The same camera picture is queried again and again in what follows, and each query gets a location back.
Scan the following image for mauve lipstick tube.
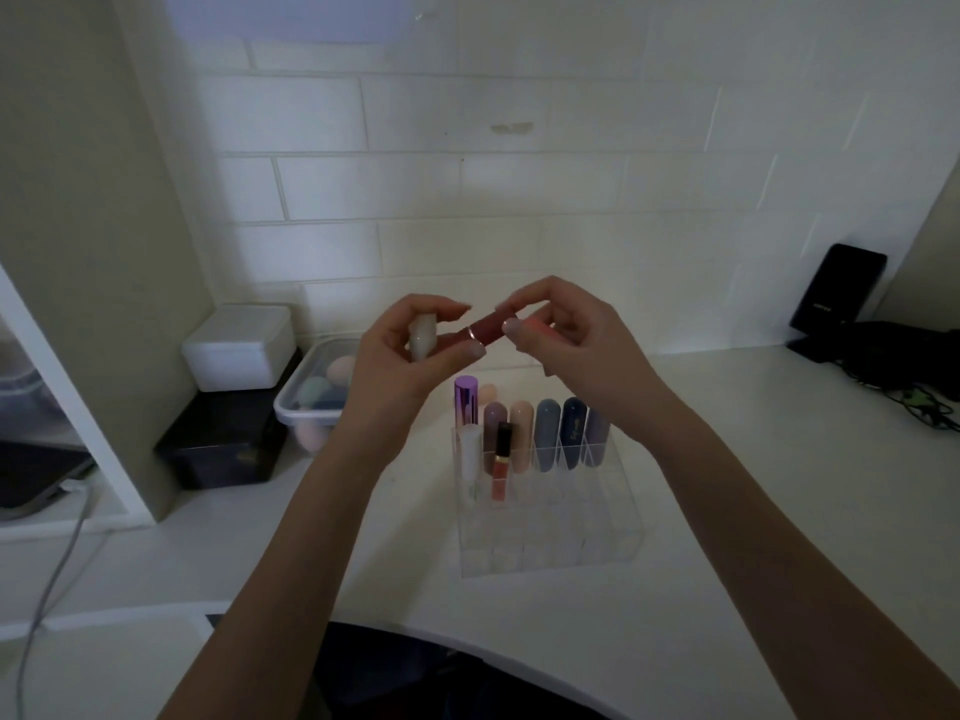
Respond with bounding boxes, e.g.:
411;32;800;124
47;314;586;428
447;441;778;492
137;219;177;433
483;402;506;475

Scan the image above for grey blue lipstick tube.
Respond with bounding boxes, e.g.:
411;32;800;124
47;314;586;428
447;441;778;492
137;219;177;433
534;398;562;473

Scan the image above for clear plastic sponge container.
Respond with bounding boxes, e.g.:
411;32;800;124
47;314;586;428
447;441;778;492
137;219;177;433
273;334;370;455

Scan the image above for black storage box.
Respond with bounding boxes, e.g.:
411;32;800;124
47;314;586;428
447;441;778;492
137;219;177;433
154;346;303;492

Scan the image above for dark laptop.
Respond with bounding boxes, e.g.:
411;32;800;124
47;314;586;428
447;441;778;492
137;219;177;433
0;439;96;520

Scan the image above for white lidded box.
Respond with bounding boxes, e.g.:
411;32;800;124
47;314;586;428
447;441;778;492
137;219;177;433
180;304;298;394

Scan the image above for peach lipstick tube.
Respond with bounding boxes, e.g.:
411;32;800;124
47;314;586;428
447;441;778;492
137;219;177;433
510;400;535;473

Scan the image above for grey purple lipstick tube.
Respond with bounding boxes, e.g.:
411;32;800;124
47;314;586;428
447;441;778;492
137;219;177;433
585;408;611;468

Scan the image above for dark red lipstick tube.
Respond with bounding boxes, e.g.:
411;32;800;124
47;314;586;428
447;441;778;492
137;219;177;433
452;310;524;350

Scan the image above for shiny purple lipstick tube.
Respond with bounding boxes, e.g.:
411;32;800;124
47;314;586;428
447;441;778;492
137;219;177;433
453;374;481;430

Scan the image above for person's right hand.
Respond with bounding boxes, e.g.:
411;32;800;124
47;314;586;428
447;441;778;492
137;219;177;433
495;275;681;448

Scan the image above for white lipstick cap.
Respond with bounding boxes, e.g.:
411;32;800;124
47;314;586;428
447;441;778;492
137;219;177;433
408;313;438;363

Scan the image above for dark blue lipstick tube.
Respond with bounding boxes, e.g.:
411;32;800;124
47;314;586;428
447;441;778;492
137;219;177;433
560;396;589;470

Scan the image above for clear acrylic lipstick organizer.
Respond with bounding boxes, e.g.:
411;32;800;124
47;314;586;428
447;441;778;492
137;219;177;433
450;419;647;580

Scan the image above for clear plastic tub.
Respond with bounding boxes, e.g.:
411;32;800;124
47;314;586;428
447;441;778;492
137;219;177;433
0;343;57;445

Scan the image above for person's left hand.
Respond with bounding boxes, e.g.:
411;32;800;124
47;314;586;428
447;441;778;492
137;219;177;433
341;294;489;460

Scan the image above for person's right forearm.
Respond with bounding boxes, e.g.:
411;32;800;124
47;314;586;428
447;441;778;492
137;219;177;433
622;408;960;720

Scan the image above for grey cable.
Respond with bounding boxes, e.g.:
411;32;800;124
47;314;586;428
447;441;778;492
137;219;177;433
13;481;100;720

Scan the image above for white shelf unit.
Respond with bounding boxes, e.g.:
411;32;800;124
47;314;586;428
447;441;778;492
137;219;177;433
0;260;157;544

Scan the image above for orange lip gloss black cap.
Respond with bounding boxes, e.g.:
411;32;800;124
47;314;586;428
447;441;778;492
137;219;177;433
490;421;516;504

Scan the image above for person's dark trousers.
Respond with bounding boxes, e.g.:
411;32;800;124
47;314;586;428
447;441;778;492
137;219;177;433
309;620;618;720

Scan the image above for black upright device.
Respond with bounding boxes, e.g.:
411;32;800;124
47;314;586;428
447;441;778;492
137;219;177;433
785;243;889;363

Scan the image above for teal makeup sponge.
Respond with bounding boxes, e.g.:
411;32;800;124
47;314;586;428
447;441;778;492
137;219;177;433
295;375;332;414

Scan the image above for white lip balm tube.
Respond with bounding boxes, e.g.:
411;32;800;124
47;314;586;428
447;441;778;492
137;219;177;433
458;424;483;505

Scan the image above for black bag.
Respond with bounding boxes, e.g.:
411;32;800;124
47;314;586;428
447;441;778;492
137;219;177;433
838;319;960;403

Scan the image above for green and black cables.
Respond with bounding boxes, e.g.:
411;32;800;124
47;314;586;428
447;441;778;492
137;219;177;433
846;364;960;436

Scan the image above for person's left forearm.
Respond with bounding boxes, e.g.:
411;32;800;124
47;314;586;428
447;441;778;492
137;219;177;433
156;430;410;720

